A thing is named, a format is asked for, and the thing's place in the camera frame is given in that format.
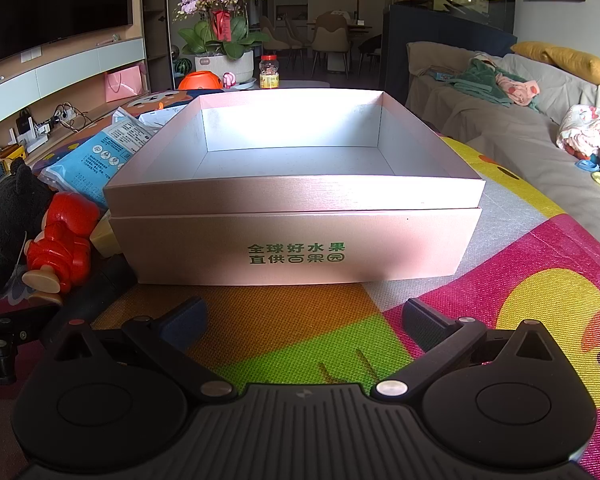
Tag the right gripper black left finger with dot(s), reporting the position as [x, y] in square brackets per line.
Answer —
[179, 327]

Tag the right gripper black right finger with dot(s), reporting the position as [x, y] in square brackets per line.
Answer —
[445, 343]

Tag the red plastic figure toy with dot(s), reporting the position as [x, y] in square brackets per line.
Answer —
[59, 258]

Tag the black plush toy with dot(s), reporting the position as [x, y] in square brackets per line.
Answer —
[24, 199]

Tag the colourful play mat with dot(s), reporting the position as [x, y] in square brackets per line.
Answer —
[305, 381]

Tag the pink cardboard box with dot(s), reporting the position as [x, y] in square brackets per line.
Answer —
[294, 187]

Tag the grey covered sofa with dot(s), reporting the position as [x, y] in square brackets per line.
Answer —
[521, 139]

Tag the pink paper bag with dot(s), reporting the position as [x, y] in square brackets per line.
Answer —
[123, 84]

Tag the white floral cloth pile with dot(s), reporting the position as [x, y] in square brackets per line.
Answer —
[579, 133]

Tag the red lid plastic jar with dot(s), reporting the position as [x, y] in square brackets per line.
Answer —
[269, 75]

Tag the green clothes pile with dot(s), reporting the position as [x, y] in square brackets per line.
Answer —
[482, 79]

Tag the pink orchid potted plant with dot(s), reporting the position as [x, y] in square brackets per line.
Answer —
[222, 39]

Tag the yellow pillow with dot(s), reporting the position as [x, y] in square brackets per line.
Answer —
[581, 64]

